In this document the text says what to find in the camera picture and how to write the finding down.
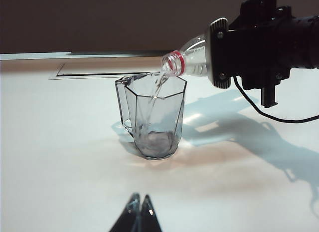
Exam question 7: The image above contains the faceted grey glass mug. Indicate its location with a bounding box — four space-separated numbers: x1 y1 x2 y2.
114 72 187 160

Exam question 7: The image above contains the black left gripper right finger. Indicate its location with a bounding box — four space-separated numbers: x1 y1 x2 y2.
140 194 163 232

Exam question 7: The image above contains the clear water bottle red label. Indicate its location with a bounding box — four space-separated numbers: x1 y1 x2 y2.
160 34 209 78

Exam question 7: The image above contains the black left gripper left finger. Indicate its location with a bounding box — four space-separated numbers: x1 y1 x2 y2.
109 192 141 232

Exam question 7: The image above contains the wide brown desk partition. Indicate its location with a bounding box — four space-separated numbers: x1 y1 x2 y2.
0 0 319 55

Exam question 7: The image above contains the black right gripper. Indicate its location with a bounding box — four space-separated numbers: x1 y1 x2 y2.
204 0 293 108

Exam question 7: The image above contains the thin black cable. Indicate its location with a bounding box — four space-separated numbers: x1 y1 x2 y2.
233 75 319 123

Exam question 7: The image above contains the desk cable cover flap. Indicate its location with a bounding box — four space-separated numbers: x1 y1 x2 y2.
48 63 161 81

